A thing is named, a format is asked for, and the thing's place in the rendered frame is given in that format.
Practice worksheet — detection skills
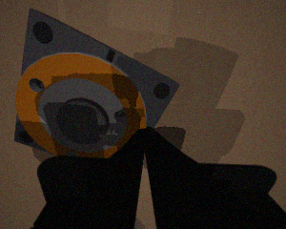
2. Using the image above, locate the orange round plate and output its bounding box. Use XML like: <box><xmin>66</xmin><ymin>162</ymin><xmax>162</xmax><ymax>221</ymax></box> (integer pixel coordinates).
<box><xmin>15</xmin><ymin>52</ymin><xmax>147</xmax><ymax>158</ymax></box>

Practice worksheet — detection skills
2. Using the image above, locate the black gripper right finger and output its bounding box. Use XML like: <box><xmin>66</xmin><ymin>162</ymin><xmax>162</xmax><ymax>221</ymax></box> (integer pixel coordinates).
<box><xmin>145</xmin><ymin>126</ymin><xmax>277</xmax><ymax>229</ymax></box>

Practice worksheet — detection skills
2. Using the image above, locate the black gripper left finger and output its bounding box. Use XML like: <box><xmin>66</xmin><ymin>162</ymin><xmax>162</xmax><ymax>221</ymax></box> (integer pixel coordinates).
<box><xmin>37</xmin><ymin>128</ymin><xmax>147</xmax><ymax>229</ymax></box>

